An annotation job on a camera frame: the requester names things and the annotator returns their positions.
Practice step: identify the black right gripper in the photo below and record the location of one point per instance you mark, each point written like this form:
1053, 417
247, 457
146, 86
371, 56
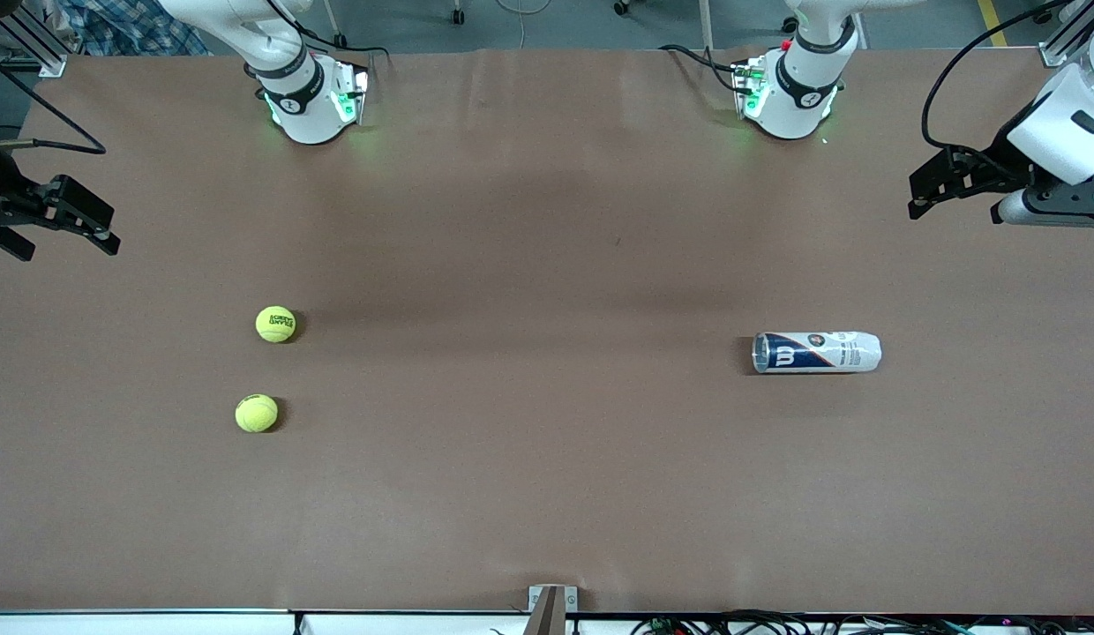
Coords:
2, 196

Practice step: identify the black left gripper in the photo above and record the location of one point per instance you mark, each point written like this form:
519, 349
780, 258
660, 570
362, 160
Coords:
994, 169

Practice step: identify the clear tennis ball can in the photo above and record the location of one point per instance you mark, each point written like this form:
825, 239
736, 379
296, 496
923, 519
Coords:
816, 353

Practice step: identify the yellow tennis ball black print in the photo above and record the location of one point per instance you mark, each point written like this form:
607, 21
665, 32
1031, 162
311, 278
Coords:
275, 324

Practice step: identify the plain yellow tennis ball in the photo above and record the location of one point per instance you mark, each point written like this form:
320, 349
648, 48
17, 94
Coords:
256, 413

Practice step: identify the blue plaid cloth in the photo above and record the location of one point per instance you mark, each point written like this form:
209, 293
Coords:
132, 26

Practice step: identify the white metal leg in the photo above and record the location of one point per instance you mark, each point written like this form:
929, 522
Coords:
708, 22

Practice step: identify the white table edge rail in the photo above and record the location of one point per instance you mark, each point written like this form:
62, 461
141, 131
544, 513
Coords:
159, 624

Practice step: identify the grey bracket with brown post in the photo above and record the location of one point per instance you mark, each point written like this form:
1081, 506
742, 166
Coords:
551, 608

